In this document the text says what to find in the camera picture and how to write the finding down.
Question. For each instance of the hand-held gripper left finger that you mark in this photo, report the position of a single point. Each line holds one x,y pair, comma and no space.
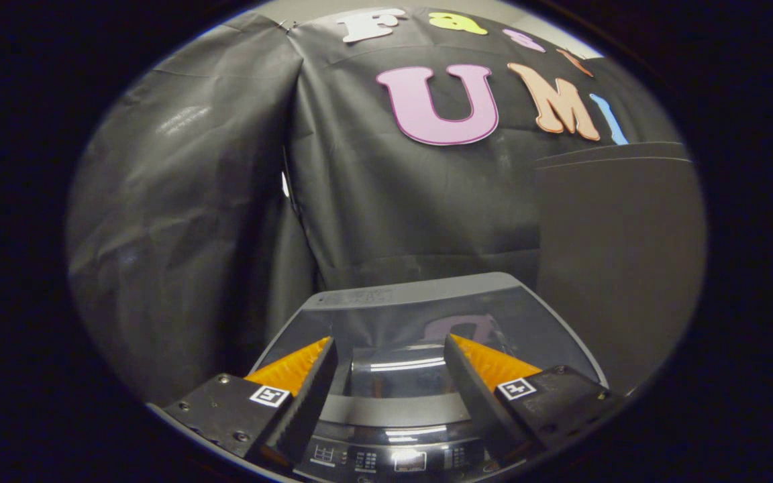
306,402

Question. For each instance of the black backdrop cloth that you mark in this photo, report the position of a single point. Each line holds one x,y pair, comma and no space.
192,235

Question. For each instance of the beige cabinet with dark top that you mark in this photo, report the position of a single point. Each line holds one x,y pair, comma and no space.
621,255

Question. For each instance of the grey washing machine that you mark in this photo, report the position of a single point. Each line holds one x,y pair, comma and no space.
393,459

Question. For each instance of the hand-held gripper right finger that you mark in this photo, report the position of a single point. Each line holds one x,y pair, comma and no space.
477,402

